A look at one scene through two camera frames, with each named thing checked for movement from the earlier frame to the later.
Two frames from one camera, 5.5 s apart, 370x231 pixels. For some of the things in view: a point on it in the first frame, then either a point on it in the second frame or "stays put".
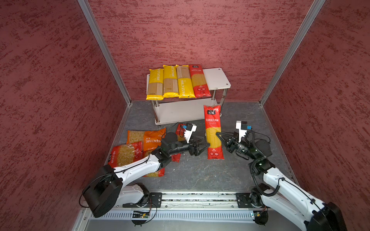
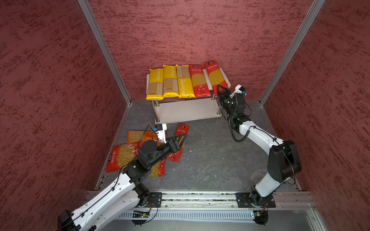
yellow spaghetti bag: x=170 y=82 stays put
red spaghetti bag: x=212 y=114 to x=216 y=76
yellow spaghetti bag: x=185 y=86 stays put
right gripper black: x=230 y=143 to x=222 y=94
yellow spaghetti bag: x=155 y=85 stays put
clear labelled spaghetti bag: x=201 y=89 stays put
